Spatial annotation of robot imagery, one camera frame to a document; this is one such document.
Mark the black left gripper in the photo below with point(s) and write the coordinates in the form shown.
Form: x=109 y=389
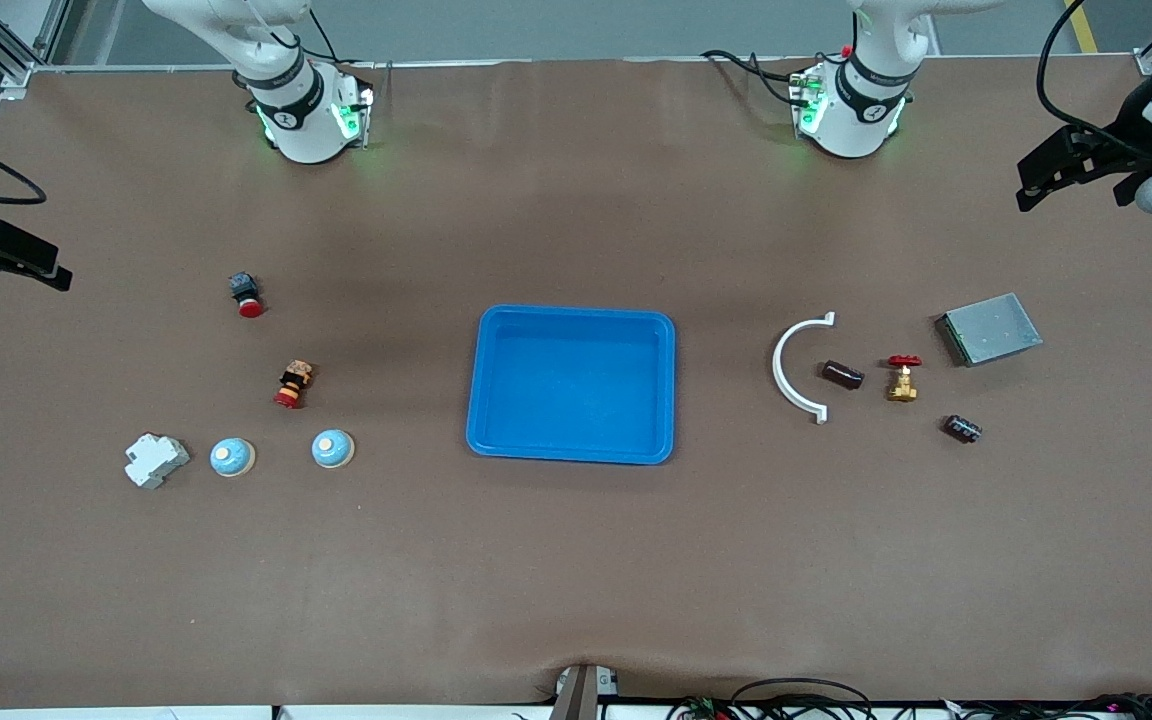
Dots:
x=1119 y=160

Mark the black purple electrolytic capacitor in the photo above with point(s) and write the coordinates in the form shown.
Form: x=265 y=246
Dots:
x=962 y=429

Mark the blue bell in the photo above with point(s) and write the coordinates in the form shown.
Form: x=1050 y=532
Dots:
x=333 y=449
x=232 y=458

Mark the brown electrolytic capacitor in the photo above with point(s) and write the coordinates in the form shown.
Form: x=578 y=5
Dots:
x=842 y=375

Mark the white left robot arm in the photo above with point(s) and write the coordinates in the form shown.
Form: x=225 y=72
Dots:
x=856 y=110

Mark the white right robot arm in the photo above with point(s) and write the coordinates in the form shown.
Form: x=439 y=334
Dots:
x=301 y=130

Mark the blue plastic tray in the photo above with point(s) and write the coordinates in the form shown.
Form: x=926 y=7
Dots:
x=576 y=390

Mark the grey metal module box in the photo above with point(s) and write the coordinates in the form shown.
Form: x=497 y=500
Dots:
x=991 y=330

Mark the white circuit breaker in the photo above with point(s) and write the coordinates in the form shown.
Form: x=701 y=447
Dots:
x=156 y=460

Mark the red push button black body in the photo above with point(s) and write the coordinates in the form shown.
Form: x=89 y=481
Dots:
x=248 y=300

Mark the red yellow emergency stop button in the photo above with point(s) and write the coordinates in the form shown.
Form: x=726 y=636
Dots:
x=293 y=385

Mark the brown table mat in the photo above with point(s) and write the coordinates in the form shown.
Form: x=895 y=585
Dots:
x=576 y=560

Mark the grey bracket at table edge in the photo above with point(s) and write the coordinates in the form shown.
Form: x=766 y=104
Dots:
x=576 y=700

